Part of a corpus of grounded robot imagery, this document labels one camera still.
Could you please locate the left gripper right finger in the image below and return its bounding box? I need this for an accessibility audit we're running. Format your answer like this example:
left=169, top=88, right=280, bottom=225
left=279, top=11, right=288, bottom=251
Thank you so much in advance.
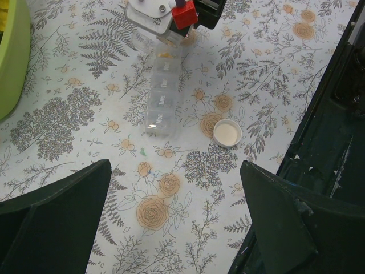
left=240, top=161, right=364, bottom=273

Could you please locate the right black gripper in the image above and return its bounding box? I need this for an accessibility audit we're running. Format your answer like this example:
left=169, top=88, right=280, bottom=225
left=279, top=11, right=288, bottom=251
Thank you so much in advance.
left=193, top=0, right=226, bottom=29

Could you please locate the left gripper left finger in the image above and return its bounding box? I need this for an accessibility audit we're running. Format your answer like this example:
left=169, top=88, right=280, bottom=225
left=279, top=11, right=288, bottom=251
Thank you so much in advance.
left=1, top=159, right=112, bottom=273

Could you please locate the clear pill organizer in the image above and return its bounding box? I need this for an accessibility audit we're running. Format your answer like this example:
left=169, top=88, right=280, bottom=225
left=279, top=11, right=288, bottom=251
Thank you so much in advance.
left=132, top=31, right=182, bottom=137

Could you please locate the white bottle cap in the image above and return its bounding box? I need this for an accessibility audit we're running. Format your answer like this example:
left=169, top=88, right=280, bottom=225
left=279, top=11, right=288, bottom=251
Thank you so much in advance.
left=213, top=119, right=242, bottom=148

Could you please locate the white cap pill bottle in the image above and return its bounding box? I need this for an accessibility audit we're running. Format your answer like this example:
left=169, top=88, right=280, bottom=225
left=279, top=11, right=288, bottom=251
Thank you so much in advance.
left=156, top=26, right=194, bottom=48

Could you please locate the floral table mat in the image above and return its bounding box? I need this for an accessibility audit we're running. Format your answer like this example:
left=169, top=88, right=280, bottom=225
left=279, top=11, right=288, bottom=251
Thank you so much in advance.
left=1, top=1, right=359, bottom=273

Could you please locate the green plastic tray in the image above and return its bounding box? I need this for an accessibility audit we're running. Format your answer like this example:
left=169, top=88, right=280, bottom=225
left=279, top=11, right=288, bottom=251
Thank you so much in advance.
left=1, top=0, right=30, bottom=119

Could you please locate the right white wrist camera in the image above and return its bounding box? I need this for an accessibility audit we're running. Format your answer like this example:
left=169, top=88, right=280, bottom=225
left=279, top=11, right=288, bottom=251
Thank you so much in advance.
left=124, top=0, right=199, bottom=37

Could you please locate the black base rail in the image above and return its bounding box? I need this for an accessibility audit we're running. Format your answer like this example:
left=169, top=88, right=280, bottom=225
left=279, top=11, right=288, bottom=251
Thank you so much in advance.
left=229, top=1, right=364, bottom=273

